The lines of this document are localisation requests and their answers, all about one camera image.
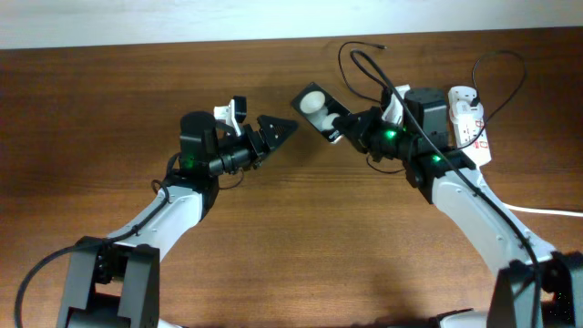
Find black charging cable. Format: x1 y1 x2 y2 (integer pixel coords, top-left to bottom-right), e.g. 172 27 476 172
337 40 528 151

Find black smartphone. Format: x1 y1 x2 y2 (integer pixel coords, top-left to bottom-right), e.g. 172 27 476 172
291 82 351 144

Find white power strip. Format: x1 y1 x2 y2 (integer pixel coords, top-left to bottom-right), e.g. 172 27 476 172
447 86 492 167

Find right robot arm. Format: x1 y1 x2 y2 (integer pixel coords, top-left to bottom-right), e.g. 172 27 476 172
329 88 582 327

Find white charger adapter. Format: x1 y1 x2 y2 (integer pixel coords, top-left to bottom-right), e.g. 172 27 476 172
449 100 484 124

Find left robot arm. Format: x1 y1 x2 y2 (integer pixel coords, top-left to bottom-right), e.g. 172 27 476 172
57 111 298 328

